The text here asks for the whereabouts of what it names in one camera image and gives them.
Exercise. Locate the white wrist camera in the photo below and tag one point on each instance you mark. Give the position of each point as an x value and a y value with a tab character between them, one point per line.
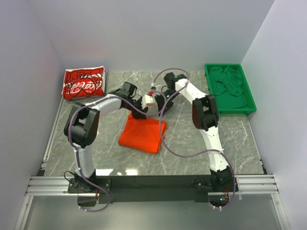
155	88
148	100

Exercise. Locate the green plastic bin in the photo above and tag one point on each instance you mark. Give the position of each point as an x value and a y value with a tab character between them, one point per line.
250	107

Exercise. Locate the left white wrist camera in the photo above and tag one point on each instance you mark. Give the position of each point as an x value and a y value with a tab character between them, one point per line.
148	100

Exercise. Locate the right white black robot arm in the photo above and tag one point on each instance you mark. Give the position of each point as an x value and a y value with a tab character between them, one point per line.
205	118

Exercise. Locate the orange t-shirt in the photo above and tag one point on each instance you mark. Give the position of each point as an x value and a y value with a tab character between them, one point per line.
143	134

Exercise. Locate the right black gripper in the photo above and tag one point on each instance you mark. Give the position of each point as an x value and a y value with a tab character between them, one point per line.
165	105

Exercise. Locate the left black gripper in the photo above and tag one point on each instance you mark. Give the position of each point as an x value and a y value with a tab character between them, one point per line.
138	112

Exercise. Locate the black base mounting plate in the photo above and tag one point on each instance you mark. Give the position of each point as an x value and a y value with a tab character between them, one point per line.
149	188

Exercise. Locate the aluminium rail frame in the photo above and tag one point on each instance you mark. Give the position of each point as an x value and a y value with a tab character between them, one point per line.
255	205

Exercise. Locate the green t-shirt in bin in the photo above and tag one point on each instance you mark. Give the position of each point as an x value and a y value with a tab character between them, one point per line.
227	87

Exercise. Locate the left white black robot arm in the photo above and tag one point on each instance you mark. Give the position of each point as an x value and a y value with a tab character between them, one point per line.
82	126

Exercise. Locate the red white printed folded t-shirt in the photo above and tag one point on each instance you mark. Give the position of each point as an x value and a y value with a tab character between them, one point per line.
83	83

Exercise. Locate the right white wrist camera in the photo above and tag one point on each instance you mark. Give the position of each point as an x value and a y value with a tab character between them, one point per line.
155	88

